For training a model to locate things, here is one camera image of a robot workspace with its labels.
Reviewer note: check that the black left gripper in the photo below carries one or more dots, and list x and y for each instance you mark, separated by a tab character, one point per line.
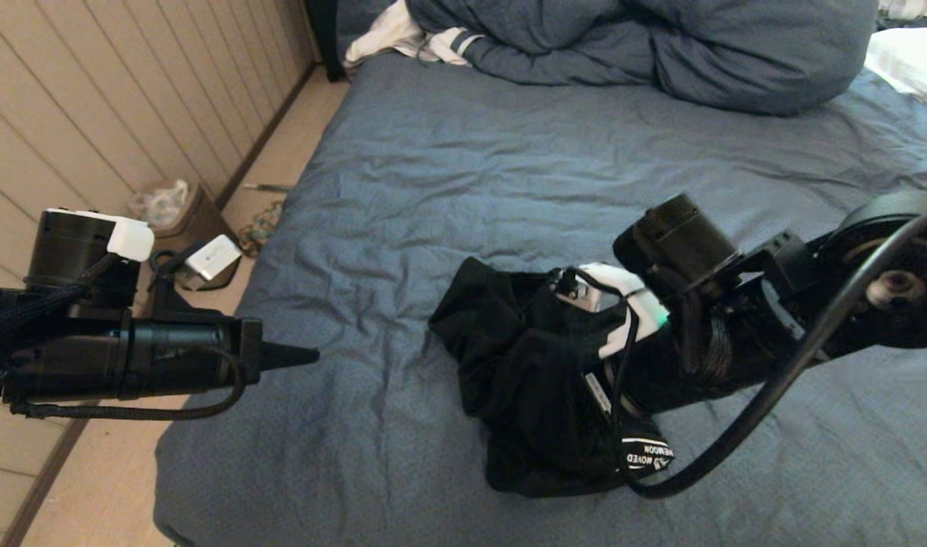
182	357

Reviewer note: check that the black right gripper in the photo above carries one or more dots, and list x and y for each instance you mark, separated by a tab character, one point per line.
669	372

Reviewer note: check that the black moon print t-shirt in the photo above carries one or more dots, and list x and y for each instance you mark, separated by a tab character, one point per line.
524	365

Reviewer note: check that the patterned crumpled cloth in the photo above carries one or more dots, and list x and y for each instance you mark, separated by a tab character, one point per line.
260	228

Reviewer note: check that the brown trash bin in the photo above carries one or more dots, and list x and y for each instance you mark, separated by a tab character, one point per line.
197	228

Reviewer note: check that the thin stick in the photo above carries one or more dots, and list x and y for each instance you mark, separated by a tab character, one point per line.
270	188

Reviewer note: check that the crumpled plastic bin bag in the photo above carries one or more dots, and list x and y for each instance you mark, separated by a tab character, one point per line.
159	203

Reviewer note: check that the blue crumpled duvet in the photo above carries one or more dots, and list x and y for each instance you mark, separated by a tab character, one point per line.
699	53

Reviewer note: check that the dark bedside furniture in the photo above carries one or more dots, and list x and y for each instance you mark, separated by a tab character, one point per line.
327	38

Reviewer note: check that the white striped garment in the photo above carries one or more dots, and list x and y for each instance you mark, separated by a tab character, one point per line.
387	38

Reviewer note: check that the white pillow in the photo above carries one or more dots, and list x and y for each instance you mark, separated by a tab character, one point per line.
915	61

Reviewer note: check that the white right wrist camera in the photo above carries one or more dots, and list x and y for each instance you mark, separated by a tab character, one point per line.
623	300

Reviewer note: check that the white left wrist camera on bracket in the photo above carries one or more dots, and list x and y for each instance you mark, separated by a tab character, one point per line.
213	258

